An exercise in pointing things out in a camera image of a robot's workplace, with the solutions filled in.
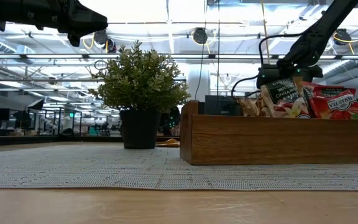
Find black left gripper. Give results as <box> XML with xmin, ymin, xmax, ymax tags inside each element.
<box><xmin>23</xmin><ymin>0</ymin><xmax>109</xmax><ymax>48</ymax></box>

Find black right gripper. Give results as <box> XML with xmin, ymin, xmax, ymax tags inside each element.
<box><xmin>255</xmin><ymin>63</ymin><xmax>324</xmax><ymax>90</ymax></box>

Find gold vanilla tea bag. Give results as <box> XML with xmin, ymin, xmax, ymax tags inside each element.
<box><xmin>258</xmin><ymin>93</ymin><xmax>272</xmax><ymax>118</ymax></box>
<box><xmin>260</xmin><ymin>77</ymin><xmax>312</xmax><ymax>119</ymax></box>
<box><xmin>237</xmin><ymin>96</ymin><xmax>261</xmax><ymax>118</ymax></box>

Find red strawberry tea bag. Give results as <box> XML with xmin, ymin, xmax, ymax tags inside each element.
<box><xmin>311</xmin><ymin>89</ymin><xmax>358</xmax><ymax>121</ymax></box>
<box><xmin>303</xmin><ymin>81</ymin><xmax>357</xmax><ymax>119</ymax></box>

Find wooden compartment tray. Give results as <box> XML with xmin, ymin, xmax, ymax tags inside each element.
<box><xmin>179</xmin><ymin>100</ymin><xmax>358</xmax><ymax>166</ymax></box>

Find artificial green potted plant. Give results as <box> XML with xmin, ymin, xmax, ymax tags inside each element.
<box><xmin>88</xmin><ymin>40</ymin><xmax>191</xmax><ymax>150</ymax></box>

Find black computer tower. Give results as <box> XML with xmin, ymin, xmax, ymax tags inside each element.
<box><xmin>204</xmin><ymin>95</ymin><xmax>242</xmax><ymax>117</ymax></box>

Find thin black vertical pole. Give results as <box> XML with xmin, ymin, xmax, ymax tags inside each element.
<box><xmin>216</xmin><ymin>0</ymin><xmax>221</xmax><ymax>97</ymax></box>

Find grey woven placemat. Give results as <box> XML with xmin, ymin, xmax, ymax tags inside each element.
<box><xmin>0</xmin><ymin>143</ymin><xmax>358</xmax><ymax>191</ymax></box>

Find black ceiling cable reel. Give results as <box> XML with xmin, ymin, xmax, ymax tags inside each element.
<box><xmin>191</xmin><ymin>27</ymin><xmax>209</xmax><ymax>45</ymax></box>
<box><xmin>333</xmin><ymin>28</ymin><xmax>352</xmax><ymax>46</ymax></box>
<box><xmin>92</xmin><ymin>29</ymin><xmax>117</xmax><ymax>53</ymax></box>

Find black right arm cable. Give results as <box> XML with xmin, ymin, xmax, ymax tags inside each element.
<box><xmin>231</xmin><ymin>32</ymin><xmax>305</xmax><ymax>99</ymax></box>

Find black hanging cable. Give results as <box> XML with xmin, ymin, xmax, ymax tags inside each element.
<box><xmin>194</xmin><ymin>43</ymin><xmax>206</xmax><ymax>102</ymax></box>

